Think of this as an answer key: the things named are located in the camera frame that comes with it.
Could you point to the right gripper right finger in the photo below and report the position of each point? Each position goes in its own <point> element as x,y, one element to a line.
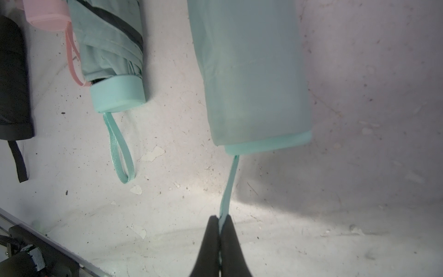
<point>233,263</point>

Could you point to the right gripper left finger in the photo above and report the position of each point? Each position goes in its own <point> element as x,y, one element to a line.
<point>207,262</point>

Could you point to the teal umbrella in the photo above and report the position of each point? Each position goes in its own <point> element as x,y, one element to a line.
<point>110,39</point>
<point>250,57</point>

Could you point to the black umbrella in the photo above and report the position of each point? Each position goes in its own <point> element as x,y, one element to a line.
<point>16,120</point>

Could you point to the pink umbrella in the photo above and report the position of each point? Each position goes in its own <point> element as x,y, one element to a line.
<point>54,16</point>

